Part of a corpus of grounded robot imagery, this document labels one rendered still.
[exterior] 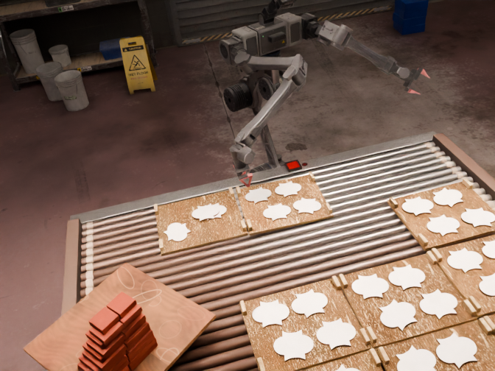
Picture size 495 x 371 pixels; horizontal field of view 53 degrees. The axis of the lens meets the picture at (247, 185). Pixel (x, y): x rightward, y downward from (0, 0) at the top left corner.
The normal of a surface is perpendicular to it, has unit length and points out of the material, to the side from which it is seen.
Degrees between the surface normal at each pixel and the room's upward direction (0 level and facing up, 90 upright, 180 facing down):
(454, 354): 0
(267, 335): 0
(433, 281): 0
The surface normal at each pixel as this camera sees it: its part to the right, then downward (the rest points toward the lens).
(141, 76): 0.09, 0.42
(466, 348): -0.10, -0.79
